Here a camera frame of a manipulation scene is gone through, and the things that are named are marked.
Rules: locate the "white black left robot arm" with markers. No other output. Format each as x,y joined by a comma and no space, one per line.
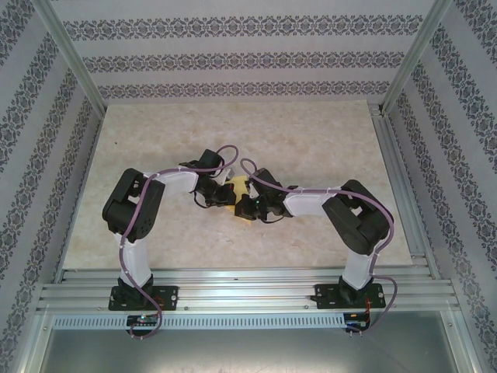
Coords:
132,206

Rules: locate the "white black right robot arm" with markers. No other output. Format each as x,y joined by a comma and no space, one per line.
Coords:
357,217

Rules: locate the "grey sheet metal panel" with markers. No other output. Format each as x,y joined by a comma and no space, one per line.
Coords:
248,353

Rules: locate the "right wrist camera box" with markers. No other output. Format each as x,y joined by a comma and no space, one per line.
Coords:
252,190

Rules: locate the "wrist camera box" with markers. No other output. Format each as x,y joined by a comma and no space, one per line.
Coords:
252,190
229,174

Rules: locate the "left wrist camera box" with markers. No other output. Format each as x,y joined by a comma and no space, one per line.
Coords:
229,174

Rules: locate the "aluminium mounting rail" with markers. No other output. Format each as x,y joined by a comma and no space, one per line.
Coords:
248,289

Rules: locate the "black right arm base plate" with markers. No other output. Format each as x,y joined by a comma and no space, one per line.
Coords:
324,295

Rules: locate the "aluminium side rail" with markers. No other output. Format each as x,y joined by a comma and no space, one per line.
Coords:
392,163

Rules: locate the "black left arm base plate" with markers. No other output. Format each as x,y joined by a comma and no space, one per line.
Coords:
171,297

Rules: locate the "aluminium frame post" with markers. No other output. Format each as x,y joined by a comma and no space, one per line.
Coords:
415,54
71,54

